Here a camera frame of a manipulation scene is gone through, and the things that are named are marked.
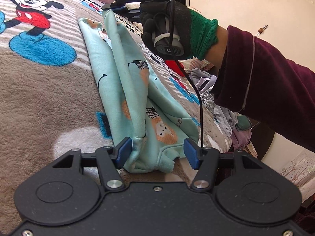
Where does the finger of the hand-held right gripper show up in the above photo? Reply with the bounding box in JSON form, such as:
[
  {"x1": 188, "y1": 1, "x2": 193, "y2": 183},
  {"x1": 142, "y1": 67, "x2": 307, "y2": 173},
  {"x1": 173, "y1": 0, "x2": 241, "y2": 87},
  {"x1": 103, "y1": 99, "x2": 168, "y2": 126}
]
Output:
[
  {"x1": 120, "y1": 8, "x2": 143, "y2": 21},
  {"x1": 102, "y1": 2, "x2": 141, "y2": 11}
]

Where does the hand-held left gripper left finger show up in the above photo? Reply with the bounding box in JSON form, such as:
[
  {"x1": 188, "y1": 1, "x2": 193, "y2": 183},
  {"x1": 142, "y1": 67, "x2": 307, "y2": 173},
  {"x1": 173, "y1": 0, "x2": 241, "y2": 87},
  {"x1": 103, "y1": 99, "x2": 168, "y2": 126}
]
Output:
[{"x1": 52, "y1": 137, "x2": 133, "y2": 192}]

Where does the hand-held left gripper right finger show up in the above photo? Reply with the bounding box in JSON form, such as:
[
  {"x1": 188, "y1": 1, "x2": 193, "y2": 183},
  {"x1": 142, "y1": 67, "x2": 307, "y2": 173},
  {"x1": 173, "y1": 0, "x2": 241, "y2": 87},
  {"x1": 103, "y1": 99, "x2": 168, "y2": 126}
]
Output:
[{"x1": 184, "y1": 138, "x2": 262, "y2": 192}]

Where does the teal lion print garment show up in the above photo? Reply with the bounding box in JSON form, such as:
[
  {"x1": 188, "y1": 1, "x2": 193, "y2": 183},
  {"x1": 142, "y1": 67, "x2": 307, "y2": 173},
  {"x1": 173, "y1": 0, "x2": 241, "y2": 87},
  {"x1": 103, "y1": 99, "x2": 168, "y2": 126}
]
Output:
[{"x1": 78, "y1": 9, "x2": 199, "y2": 174}]

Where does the person's right forearm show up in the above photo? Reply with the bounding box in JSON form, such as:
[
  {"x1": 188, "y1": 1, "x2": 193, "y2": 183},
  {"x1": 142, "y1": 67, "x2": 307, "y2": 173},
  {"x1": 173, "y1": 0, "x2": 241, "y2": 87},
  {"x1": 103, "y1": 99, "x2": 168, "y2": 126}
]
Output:
[{"x1": 204, "y1": 25, "x2": 315, "y2": 153}]

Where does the pile of grey clothes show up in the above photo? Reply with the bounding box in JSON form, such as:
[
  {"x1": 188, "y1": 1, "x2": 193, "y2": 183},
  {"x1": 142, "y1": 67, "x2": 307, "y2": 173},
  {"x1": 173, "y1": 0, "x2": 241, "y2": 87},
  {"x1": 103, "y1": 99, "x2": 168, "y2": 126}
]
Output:
[{"x1": 189, "y1": 58, "x2": 253, "y2": 150}]

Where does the person's right hand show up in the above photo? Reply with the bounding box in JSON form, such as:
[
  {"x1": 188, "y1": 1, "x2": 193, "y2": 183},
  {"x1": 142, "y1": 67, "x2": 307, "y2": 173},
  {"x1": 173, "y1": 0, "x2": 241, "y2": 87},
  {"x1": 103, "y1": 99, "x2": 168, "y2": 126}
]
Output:
[{"x1": 140, "y1": 1, "x2": 219, "y2": 61}]

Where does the red garment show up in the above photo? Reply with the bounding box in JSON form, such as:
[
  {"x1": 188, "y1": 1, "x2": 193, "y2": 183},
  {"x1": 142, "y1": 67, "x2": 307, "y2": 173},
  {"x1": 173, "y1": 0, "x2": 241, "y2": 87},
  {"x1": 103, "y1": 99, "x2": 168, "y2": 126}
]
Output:
[{"x1": 165, "y1": 58, "x2": 190, "y2": 77}]

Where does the printed cartoon mouse blanket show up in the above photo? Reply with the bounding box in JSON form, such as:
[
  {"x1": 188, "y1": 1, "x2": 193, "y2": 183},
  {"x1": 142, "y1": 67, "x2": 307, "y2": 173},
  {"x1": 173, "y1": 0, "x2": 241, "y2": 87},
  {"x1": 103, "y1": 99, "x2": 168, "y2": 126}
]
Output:
[{"x1": 0, "y1": 0, "x2": 233, "y2": 185}]

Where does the person's maroon clothing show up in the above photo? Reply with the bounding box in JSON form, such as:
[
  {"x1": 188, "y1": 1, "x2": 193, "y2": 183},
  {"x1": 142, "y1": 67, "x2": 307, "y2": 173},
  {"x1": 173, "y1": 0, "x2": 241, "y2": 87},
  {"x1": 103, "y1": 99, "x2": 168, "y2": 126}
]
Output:
[{"x1": 294, "y1": 199, "x2": 315, "y2": 234}]

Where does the black cable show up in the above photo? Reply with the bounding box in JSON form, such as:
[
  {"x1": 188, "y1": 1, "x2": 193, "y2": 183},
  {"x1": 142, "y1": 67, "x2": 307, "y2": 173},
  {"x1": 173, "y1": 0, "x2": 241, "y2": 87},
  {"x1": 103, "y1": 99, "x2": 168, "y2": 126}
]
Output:
[{"x1": 170, "y1": 0, "x2": 205, "y2": 149}]

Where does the tree wall decal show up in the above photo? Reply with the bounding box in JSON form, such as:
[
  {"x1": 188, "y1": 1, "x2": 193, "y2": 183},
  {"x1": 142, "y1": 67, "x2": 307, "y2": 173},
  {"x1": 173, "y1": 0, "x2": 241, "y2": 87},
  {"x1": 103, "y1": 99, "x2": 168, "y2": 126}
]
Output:
[{"x1": 279, "y1": 150, "x2": 315, "y2": 197}]

